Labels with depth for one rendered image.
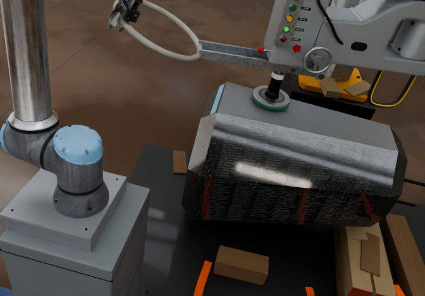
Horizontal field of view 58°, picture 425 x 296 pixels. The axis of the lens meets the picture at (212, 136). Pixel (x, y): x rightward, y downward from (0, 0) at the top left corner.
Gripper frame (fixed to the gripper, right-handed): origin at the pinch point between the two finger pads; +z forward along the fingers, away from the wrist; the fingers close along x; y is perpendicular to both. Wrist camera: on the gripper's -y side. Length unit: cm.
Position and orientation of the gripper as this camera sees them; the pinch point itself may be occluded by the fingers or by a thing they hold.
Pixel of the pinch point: (115, 27)
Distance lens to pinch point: 189.0
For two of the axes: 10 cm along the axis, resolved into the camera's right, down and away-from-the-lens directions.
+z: -5.4, 6.8, 5.0
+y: 4.7, 7.4, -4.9
